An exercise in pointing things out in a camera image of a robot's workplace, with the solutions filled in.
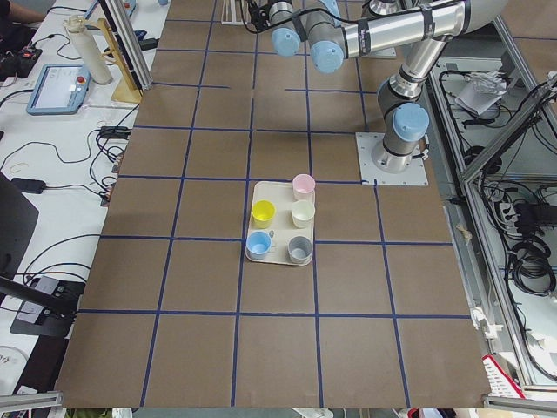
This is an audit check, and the cream white cup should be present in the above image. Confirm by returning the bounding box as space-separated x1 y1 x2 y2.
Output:
291 200 315 228

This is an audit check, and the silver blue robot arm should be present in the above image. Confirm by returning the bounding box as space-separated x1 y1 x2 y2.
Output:
249 1 507 174

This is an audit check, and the yellow cup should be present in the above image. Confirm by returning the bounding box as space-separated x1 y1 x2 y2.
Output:
252 199 276 229

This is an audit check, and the light blue cup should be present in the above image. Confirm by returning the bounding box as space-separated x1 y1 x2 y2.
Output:
245 231 272 261

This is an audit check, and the person in black shirt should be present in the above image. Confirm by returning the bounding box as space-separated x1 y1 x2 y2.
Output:
1 0 46 24

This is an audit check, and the beige cup tray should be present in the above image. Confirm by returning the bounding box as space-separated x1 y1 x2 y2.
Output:
245 181 314 266

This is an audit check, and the aluminium frame post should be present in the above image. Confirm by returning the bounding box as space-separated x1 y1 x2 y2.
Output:
99 0 152 91

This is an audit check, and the grey cup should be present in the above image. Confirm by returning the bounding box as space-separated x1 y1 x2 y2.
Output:
287 236 312 265

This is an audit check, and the white cylindrical bottle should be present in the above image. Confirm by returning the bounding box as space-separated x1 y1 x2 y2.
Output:
64 15 112 85

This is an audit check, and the blue teach pendant tablet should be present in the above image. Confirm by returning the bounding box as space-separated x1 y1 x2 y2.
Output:
26 64 91 116

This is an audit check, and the wooden mug tree stand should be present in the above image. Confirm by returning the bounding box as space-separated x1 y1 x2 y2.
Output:
84 18 142 104

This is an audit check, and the black power adapter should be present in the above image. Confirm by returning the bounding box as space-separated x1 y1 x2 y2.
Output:
10 178 47 194

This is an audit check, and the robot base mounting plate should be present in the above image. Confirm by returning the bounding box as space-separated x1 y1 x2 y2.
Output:
355 132 428 186

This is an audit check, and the pink cup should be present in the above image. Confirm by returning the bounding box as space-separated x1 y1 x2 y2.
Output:
292 173 316 202

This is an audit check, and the black monitor stand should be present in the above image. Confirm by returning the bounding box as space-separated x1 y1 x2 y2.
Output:
0 172 86 339

